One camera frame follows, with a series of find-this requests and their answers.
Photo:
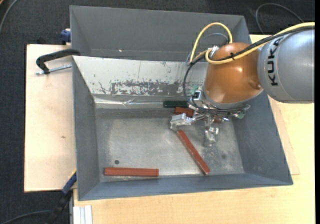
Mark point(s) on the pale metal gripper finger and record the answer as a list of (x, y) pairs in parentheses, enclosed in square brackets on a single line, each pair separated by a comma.
[(180, 120), (210, 137)]

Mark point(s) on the red-brown flat block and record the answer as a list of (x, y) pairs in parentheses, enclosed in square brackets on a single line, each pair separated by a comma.
[(192, 152), (182, 110), (131, 171)]

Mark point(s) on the dark green flat block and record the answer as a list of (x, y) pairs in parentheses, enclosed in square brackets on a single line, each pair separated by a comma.
[(173, 104)]

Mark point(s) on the grey metal bin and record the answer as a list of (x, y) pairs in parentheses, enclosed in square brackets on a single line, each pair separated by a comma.
[(140, 140)]

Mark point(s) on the pale wood board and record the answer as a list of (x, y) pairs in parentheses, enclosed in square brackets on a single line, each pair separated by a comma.
[(50, 118)]

